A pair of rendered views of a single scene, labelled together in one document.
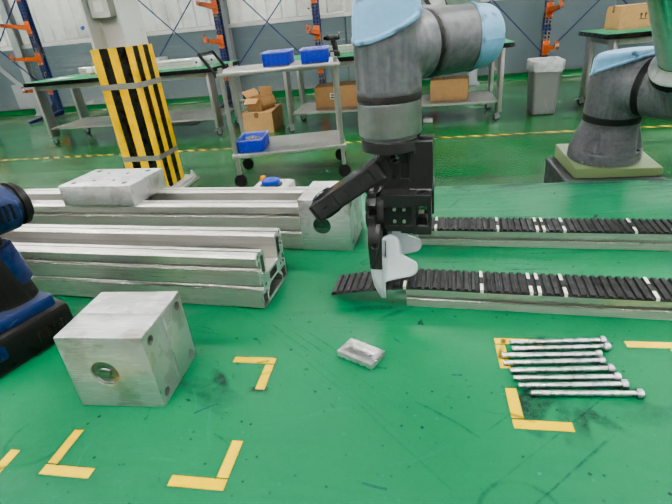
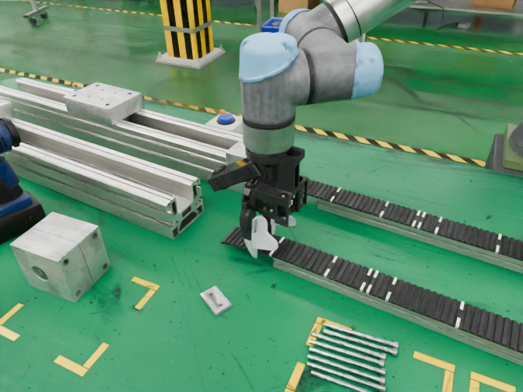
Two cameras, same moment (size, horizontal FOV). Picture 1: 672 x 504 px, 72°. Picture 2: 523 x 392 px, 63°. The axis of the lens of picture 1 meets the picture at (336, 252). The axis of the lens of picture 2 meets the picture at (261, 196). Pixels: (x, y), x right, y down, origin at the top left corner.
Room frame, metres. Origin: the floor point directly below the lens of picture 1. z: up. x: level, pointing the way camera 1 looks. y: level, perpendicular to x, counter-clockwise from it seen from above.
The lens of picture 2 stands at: (0.02, -0.20, 1.32)
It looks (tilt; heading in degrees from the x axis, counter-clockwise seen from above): 36 degrees down; 14
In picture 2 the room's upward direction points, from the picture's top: 1 degrees counter-clockwise
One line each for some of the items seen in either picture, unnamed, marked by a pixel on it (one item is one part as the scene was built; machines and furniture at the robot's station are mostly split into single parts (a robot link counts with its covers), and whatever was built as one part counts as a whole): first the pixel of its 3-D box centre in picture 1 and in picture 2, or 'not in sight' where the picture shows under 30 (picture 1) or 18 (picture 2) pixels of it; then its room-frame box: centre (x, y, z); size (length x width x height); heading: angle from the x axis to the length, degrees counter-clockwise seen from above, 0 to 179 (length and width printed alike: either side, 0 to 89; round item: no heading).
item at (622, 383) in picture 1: (572, 384); (345, 376); (0.35, -0.23, 0.78); 0.11 x 0.01 x 0.01; 82
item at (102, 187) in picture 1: (116, 192); (105, 106); (0.90, 0.43, 0.87); 0.16 x 0.11 x 0.07; 74
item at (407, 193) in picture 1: (398, 184); (273, 180); (0.56, -0.09, 0.95); 0.09 x 0.08 x 0.12; 74
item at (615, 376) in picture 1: (565, 377); (345, 368); (0.37, -0.23, 0.78); 0.11 x 0.01 x 0.01; 81
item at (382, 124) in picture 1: (390, 119); (269, 131); (0.56, -0.08, 1.03); 0.08 x 0.08 x 0.05
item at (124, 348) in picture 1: (136, 340); (68, 251); (0.45, 0.24, 0.83); 0.11 x 0.10 x 0.10; 170
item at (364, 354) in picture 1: (361, 353); (215, 300); (0.44, -0.02, 0.78); 0.05 x 0.03 x 0.01; 50
